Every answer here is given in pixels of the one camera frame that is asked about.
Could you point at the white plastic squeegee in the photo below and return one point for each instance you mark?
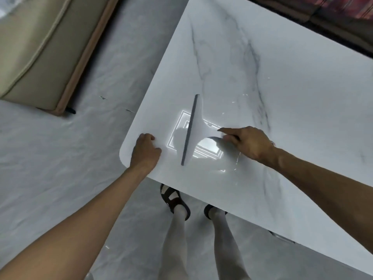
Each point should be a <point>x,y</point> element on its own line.
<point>193,134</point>

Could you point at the person's left hand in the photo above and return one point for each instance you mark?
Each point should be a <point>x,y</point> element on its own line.
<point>145,154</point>

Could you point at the person's left forearm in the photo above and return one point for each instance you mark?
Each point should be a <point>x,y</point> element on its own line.
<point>73,230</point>

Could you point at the person's right leg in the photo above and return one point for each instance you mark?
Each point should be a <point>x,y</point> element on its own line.
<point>227,247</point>

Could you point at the person's right hand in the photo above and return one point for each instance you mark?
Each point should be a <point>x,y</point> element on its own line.
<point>253,144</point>

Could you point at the person's left sandal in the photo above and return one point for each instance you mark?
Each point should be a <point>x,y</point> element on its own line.
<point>174,201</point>

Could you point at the red plaid blanket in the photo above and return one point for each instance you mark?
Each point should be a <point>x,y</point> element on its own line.
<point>349,8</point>

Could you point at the person's right sandal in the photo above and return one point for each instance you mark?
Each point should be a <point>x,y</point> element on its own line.
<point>208,211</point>

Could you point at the person's right forearm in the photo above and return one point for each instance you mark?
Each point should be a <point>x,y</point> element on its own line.
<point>320,183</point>

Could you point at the person's sandal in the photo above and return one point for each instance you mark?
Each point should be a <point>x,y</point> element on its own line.
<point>174,201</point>
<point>208,211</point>

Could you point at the white marble table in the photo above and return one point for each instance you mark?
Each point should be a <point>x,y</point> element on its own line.
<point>291,84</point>

